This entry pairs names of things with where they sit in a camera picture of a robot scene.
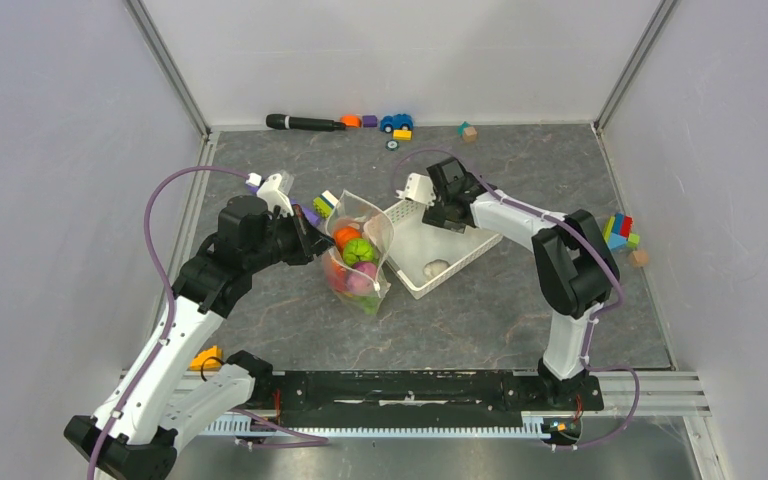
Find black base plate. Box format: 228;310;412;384
241;370;605;430

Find green toy grapes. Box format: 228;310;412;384
350;295;382;315

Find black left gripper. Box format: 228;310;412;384
246;203;336;272

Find yellow toy brick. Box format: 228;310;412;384
392;129;413;141

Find orange toy piece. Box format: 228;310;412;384
339;115;363;128

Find light wooden cube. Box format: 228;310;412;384
628;248;650;268

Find purple toy block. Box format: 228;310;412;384
361;115;378;128

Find blue toy car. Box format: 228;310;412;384
379;113;414;134

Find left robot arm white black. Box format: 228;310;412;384
64;196;334;479

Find white slotted cable duct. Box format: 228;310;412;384
200;412;550;440

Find black microphone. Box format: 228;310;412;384
265;113;347;132

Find white toy garlic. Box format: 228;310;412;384
423;259;450;280

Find clear zip top bag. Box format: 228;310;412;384
322;190;395;315

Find orange toy pumpkin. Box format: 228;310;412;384
333;226;363;252

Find wooden toy cube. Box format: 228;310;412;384
461;126;478;143

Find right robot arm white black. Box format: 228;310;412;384
423;157;620;408

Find green toy lettuce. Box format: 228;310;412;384
342;238;379;267

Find purple toy microphone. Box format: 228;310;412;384
245;182;325;228

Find multicolour block stack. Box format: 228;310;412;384
602;212;640;251

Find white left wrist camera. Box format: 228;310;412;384
245;170;295;216

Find purple toy onion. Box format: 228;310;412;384
346;261;378;296

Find green blue white brick stack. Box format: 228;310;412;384
313;190;339;220

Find white perforated plastic basket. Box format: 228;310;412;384
384;200;502;299

